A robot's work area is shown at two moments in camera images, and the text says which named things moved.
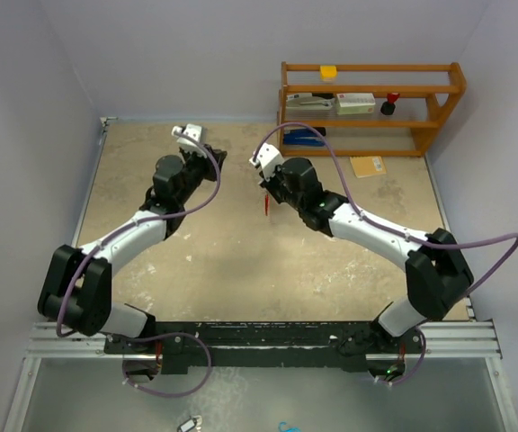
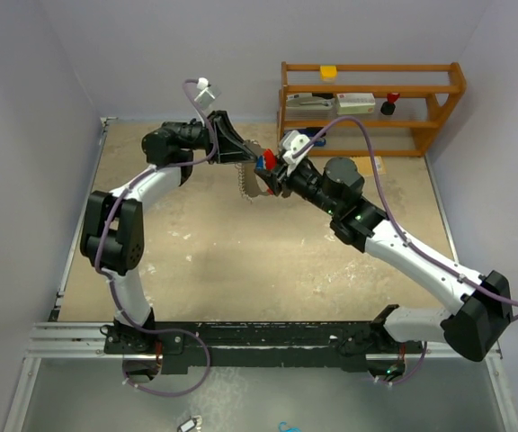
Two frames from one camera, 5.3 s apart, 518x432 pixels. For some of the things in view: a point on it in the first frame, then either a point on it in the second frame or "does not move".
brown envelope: x=366 y=166 does not move
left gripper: x=208 y=163 to x=230 y=148
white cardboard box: x=355 y=103 does not move
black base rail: x=215 y=345 does not move
